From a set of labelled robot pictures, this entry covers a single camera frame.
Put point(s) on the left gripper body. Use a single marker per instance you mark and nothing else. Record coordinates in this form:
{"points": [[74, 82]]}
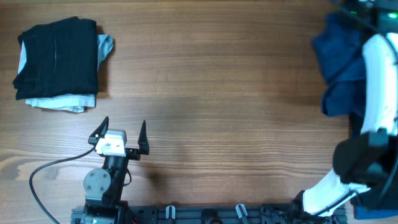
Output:
{"points": [[132, 154]]}

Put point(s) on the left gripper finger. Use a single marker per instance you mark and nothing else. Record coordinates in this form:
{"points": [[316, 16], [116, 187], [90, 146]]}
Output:
{"points": [[101, 130], [143, 140]]}

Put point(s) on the navy blue shorts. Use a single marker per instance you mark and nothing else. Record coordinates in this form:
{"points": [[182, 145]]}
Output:
{"points": [[339, 53]]}

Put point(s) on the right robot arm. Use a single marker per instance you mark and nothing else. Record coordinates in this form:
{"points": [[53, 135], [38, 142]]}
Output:
{"points": [[364, 167]]}

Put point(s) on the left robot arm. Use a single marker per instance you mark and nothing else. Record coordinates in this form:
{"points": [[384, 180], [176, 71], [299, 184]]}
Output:
{"points": [[104, 186]]}

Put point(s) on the folded white grey shirt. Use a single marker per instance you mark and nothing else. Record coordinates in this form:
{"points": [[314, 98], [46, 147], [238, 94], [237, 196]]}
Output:
{"points": [[76, 103]]}

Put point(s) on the folded black shirt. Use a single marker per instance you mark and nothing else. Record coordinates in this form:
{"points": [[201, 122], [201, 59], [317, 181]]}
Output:
{"points": [[61, 58]]}

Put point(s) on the blue shirt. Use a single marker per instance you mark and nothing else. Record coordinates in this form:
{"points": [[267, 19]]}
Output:
{"points": [[361, 213]]}

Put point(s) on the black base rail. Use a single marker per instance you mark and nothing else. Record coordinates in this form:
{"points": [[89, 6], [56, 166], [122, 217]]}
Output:
{"points": [[261, 214]]}

